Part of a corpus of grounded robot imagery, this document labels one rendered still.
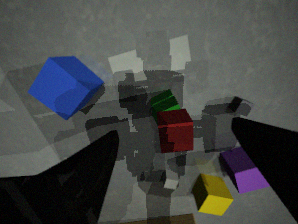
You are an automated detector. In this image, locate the red block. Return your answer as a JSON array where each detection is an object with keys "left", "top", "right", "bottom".
[{"left": 157, "top": 109, "right": 194, "bottom": 153}]

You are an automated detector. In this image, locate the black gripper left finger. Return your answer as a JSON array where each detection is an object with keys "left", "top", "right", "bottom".
[{"left": 0, "top": 130, "right": 119, "bottom": 224}]

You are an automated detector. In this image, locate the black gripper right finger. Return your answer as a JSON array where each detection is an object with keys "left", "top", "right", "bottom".
[{"left": 232, "top": 117, "right": 298, "bottom": 223}]

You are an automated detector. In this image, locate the blue block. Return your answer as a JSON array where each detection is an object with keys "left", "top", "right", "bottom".
[{"left": 28, "top": 56, "right": 104, "bottom": 120}]

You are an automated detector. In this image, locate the green block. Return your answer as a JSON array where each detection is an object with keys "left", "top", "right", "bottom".
[
  {"left": 152, "top": 96, "right": 181, "bottom": 125},
  {"left": 151, "top": 89, "right": 173, "bottom": 107}
]

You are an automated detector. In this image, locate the purple block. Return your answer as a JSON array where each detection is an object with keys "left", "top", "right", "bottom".
[{"left": 221, "top": 147, "right": 270, "bottom": 194}]

